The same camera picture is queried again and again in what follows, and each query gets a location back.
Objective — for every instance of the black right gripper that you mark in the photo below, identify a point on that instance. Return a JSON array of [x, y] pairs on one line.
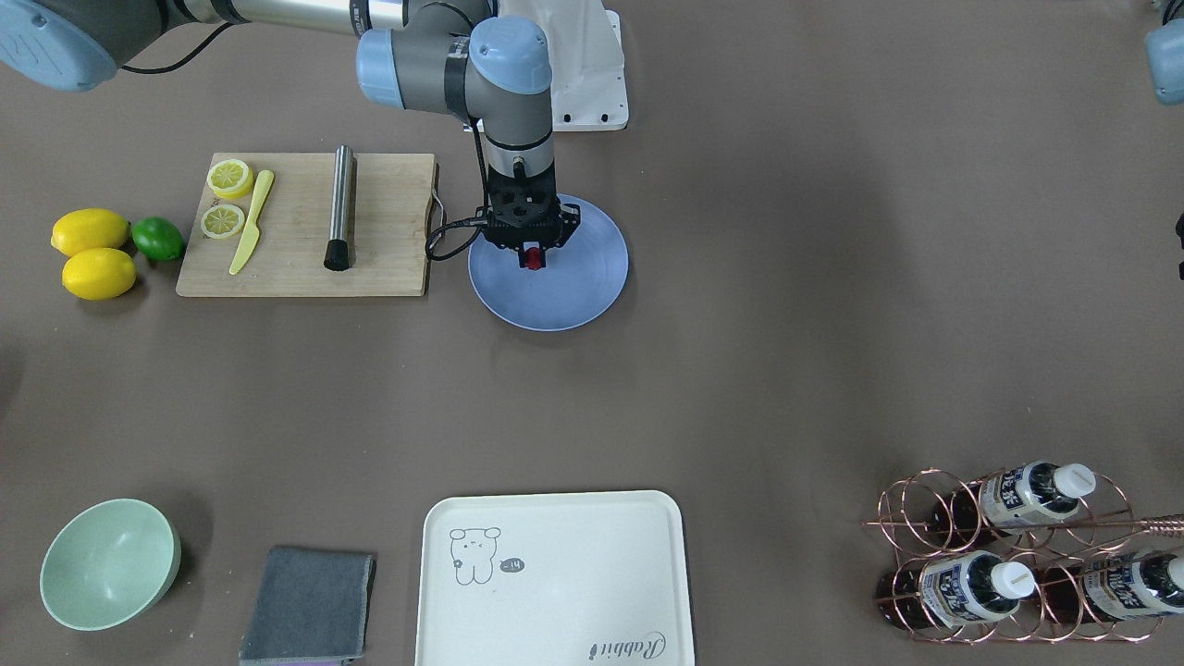
[[568, 219]]

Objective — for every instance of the blue plate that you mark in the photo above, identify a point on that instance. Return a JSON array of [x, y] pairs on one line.
[[579, 282]]

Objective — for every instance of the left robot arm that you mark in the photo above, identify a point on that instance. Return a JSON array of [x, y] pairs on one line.
[[1164, 50]]

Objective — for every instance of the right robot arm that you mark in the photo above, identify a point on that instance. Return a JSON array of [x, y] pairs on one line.
[[460, 58]]

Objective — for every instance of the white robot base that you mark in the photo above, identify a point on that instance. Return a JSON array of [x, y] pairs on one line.
[[588, 87]]

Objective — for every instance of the wooden cutting board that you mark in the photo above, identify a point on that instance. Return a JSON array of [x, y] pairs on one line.
[[390, 211]]

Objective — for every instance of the steel muddler black tip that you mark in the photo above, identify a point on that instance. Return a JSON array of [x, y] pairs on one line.
[[338, 255]]

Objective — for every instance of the yellow plastic knife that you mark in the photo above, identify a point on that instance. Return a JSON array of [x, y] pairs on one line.
[[250, 234]]

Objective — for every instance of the upper lemon half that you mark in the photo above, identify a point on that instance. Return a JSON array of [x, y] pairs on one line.
[[230, 179]]

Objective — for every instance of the lemon half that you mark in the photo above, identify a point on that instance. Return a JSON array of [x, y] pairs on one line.
[[230, 179], [222, 221]]

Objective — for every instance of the lower lemon half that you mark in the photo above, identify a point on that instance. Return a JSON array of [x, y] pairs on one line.
[[222, 221]]

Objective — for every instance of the cream rabbit tray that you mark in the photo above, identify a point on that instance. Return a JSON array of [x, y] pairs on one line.
[[593, 578]]

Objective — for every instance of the green lime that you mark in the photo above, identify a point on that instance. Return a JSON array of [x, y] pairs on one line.
[[158, 239]]

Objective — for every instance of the grey folded cloth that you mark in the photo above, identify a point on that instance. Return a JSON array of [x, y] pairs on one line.
[[311, 608]]

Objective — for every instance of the yellow lemon front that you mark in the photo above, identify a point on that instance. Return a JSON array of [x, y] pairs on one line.
[[99, 274]]

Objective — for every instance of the yellow lemon near lime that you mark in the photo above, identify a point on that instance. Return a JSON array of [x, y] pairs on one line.
[[89, 228]]

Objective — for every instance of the mint green bowl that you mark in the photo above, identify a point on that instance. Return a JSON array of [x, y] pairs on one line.
[[109, 564]]

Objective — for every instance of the lower bottle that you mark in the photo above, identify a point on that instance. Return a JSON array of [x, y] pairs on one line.
[[1145, 583], [950, 592]]

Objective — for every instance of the top bottle white cap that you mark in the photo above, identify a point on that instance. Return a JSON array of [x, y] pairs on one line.
[[1003, 504]]

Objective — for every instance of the copper wire bottle rack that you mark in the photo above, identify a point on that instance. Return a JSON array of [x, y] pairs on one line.
[[909, 512]]

